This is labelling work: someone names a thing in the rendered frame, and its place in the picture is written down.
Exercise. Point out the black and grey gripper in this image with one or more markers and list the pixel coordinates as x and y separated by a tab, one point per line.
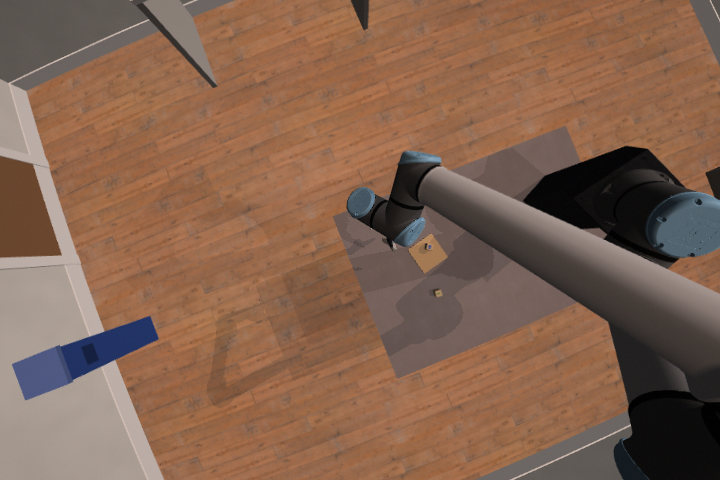
390	243

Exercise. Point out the orange flat mat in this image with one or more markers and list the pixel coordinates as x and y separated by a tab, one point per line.
427	259

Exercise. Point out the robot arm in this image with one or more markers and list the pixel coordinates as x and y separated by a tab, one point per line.
674	435

